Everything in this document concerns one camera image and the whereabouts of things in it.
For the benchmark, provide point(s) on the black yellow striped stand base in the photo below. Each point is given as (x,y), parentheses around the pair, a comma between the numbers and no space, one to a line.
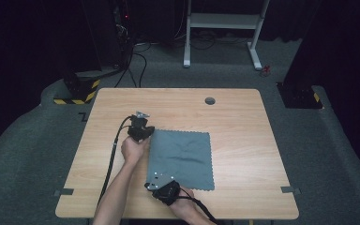
(81,90)

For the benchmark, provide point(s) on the person's right hand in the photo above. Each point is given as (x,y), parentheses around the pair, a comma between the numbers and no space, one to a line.
(183,206)

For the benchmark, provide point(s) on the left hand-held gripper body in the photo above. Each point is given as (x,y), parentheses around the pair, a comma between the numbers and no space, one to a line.
(136,128)

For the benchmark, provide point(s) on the dark equipment rack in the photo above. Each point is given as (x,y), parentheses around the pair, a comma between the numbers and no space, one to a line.
(122,31)

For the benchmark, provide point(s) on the grey tape piece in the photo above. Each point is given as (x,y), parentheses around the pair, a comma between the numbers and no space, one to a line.
(290,189)
(64,192)

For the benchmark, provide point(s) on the white metal stand frame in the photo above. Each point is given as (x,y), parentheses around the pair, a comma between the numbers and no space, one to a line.
(222,21)

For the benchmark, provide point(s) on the black stand base yellow mark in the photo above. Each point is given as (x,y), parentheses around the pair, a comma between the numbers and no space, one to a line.
(298,97)

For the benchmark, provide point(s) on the person's left hand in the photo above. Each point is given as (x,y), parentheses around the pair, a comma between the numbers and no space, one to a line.
(132,151)

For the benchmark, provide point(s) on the grey cloth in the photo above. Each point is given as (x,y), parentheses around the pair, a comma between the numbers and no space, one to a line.
(181,159)

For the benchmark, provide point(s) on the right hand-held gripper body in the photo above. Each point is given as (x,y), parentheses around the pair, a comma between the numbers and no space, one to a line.
(167,190)

